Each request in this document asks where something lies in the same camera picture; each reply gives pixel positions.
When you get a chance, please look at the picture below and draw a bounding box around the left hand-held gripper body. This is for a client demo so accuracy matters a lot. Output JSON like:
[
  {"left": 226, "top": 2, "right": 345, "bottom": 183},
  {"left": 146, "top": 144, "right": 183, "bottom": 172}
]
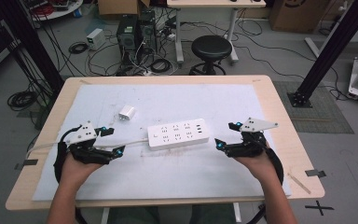
[{"left": 65, "top": 120, "right": 115, "bottom": 165}]

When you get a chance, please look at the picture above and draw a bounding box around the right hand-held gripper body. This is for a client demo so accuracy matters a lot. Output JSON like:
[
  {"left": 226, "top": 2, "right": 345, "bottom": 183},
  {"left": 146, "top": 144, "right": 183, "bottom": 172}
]
[{"left": 227, "top": 117, "right": 280, "bottom": 159}]

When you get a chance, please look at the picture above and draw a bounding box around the white charger plug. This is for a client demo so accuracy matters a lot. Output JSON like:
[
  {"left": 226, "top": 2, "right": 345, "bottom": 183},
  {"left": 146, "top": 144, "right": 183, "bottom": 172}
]
[{"left": 117, "top": 105, "right": 137, "bottom": 122}]

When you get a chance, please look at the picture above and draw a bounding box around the white power strip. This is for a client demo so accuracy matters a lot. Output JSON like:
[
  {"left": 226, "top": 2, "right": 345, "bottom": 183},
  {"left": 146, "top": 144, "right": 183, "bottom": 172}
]
[{"left": 146, "top": 118, "right": 211, "bottom": 152}]

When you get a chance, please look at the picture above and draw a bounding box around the person's right hand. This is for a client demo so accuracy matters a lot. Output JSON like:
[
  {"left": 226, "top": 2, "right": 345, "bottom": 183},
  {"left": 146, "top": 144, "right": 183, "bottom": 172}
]
[{"left": 234, "top": 147, "right": 280, "bottom": 185}]

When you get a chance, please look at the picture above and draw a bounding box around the person's left hand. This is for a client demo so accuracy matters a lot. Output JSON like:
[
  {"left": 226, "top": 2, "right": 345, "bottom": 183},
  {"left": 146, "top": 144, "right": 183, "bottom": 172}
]
[{"left": 60, "top": 152, "right": 104, "bottom": 188}]

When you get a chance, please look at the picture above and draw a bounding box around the white foam mat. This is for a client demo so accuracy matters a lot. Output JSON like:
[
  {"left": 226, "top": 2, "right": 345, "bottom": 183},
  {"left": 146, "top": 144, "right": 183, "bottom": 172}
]
[{"left": 32, "top": 82, "right": 293, "bottom": 203}]

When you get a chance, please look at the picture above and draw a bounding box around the thin wooden stick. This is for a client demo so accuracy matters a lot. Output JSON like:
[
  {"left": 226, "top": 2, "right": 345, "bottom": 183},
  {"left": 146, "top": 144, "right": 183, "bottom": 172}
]
[{"left": 286, "top": 172, "right": 312, "bottom": 195}]

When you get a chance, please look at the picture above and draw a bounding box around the grey tape piece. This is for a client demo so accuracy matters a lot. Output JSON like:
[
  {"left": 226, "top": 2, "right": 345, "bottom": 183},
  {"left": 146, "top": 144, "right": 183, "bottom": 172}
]
[
  {"left": 14, "top": 159, "right": 39, "bottom": 171},
  {"left": 304, "top": 169, "right": 327, "bottom": 178}
]

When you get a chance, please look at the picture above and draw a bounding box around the person's left leg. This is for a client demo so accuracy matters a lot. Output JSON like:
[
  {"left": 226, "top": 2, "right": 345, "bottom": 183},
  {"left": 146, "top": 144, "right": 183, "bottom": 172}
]
[{"left": 106, "top": 206, "right": 161, "bottom": 224}]

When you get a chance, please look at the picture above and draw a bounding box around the person's leg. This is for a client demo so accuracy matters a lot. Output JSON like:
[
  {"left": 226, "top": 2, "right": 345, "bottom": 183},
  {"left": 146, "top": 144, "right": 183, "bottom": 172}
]
[
  {"left": 106, "top": 206, "right": 161, "bottom": 224},
  {"left": 191, "top": 203, "right": 238, "bottom": 224}
]

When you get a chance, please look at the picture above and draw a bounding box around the person's right leg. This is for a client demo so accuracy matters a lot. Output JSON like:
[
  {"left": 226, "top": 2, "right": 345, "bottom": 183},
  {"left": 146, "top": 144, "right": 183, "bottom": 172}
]
[{"left": 191, "top": 203, "right": 238, "bottom": 224}]

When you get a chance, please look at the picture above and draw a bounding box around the grey floor mat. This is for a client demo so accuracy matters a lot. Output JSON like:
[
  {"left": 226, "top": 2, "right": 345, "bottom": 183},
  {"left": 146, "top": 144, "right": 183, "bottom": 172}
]
[{"left": 272, "top": 80, "right": 355, "bottom": 135}]

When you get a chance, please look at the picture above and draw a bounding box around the black round stool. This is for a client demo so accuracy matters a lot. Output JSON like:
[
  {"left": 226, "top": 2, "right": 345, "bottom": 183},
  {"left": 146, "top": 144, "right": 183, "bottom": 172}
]
[{"left": 188, "top": 35, "right": 234, "bottom": 77}]

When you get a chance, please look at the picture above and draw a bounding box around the white power supply box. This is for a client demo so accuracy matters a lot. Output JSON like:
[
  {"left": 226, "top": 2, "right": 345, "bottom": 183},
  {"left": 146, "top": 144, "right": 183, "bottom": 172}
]
[{"left": 86, "top": 27, "right": 107, "bottom": 51}]

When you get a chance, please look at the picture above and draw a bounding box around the black computer tower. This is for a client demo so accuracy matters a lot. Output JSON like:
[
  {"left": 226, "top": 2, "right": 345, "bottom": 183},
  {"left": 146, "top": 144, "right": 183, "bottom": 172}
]
[
  {"left": 137, "top": 9, "right": 158, "bottom": 54},
  {"left": 116, "top": 14, "right": 140, "bottom": 65}
]

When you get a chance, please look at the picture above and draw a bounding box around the black aluminium stand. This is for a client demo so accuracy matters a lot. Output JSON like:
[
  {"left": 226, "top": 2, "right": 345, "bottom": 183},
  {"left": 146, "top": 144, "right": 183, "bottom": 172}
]
[
  {"left": 0, "top": 0, "right": 65, "bottom": 96},
  {"left": 286, "top": 0, "right": 358, "bottom": 109}
]

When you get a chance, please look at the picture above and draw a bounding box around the white background desk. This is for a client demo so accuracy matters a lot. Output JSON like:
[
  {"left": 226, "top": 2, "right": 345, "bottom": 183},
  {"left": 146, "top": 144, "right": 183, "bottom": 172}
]
[{"left": 166, "top": 0, "right": 267, "bottom": 65}]

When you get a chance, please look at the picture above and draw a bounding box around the round white table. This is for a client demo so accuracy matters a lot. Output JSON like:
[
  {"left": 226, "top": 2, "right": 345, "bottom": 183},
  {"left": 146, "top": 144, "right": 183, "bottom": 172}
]
[{"left": 21, "top": 0, "right": 85, "bottom": 22}]

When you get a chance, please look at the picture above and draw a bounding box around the large cardboard box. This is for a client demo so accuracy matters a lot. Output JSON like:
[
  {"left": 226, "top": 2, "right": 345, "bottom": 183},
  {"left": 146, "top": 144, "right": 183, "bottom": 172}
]
[{"left": 268, "top": 0, "right": 331, "bottom": 35}]

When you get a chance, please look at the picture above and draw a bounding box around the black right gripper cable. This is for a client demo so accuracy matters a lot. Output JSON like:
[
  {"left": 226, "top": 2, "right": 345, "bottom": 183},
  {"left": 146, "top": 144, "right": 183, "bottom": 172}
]
[{"left": 260, "top": 130, "right": 285, "bottom": 185}]

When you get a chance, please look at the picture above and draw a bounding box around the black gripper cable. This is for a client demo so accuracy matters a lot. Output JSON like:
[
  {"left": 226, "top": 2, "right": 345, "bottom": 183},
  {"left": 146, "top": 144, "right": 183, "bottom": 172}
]
[
  {"left": 53, "top": 125, "right": 83, "bottom": 185},
  {"left": 260, "top": 130, "right": 285, "bottom": 185}
]

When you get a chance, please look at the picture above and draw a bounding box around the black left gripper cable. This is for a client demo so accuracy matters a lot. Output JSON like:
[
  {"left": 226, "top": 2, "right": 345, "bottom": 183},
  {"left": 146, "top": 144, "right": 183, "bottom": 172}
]
[{"left": 53, "top": 125, "right": 83, "bottom": 185}]

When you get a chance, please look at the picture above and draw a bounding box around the black cable coil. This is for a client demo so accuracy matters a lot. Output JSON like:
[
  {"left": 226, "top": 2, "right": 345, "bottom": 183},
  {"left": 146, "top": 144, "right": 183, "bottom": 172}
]
[
  {"left": 67, "top": 41, "right": 90, "bottom": 55},
  {"left": 6, "top": 90, "right": 39, "bottom": 112},
  {"left": 149, "top": 58, "right": 172, "bottom": 75}
]

